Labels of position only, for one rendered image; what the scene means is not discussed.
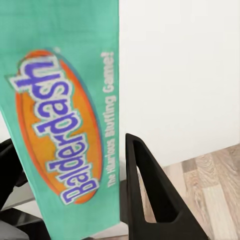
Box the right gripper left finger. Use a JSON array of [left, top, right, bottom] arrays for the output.
[[0, 138, 24, 211]]

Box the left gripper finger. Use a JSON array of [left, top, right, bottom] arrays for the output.
[[15, 172, 28, 187]]

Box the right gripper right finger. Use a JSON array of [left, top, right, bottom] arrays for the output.
[[125, 133, 210, 240]]

